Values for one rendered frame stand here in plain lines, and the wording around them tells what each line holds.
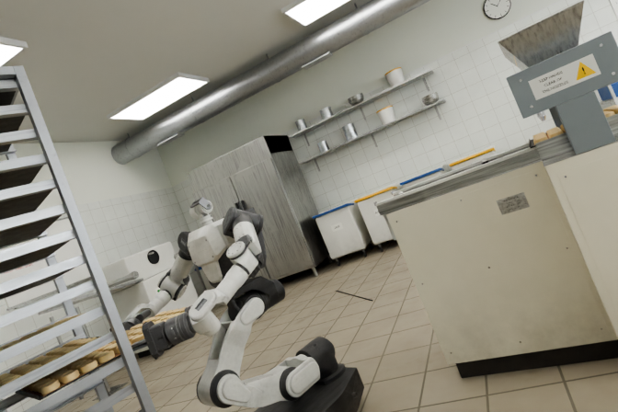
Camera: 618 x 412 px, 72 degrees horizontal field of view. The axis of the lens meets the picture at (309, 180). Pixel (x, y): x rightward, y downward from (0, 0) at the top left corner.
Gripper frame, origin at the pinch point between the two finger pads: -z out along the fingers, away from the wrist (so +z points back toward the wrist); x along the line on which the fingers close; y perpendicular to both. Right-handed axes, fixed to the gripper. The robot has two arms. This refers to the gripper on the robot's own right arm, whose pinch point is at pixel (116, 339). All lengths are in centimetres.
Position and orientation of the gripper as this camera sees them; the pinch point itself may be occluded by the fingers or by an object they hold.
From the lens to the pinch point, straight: 206.3
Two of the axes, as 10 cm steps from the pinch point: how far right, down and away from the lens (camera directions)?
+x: -3.7, -9.3, 0.4
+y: 9.3, -3.7, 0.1
